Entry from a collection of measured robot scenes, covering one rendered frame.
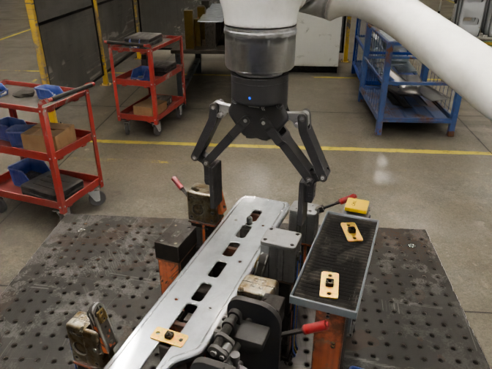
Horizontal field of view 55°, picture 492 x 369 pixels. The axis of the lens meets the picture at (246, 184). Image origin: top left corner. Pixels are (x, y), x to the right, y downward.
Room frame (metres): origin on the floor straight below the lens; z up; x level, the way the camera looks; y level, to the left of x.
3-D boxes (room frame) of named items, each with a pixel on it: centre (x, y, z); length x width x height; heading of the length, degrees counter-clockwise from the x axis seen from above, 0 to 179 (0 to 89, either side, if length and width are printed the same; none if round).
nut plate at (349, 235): (1.00, -0.27, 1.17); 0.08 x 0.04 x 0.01; 3
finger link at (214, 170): (0.63, 0.05, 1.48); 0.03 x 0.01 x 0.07; 159
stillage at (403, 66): (6.56, -1.95, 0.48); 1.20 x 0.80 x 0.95; 174
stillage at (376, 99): (5.17, -1.78, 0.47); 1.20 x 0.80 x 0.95; 177
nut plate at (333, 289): (0.79, -0.18, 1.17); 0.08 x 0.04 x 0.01; 169
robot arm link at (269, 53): (0.61, -0.02, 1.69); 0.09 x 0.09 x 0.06
